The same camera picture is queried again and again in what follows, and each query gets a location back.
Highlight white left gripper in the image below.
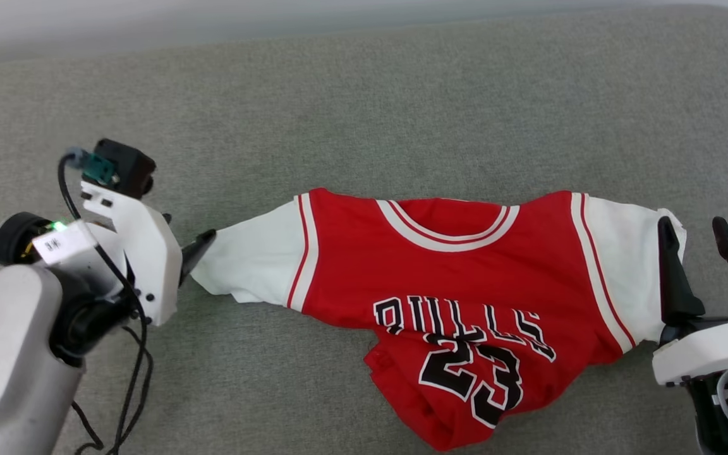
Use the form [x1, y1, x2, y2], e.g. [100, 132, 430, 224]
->
[80, 180, 217, 327]

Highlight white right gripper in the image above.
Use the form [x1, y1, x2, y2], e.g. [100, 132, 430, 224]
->
[652, 217, 728, 387]

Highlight red white Bulls 23 jersey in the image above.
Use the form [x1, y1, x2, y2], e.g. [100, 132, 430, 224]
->
[190, 187, 688, 452]

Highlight white barcode label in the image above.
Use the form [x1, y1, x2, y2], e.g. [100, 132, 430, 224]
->
[32, 220, 97, 265]

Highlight grey fabric sofa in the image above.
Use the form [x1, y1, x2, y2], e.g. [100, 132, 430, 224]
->
[0, 3, 728, 455]

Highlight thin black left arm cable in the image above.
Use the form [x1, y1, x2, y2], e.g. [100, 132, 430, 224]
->
[58, 149, 155, 455]

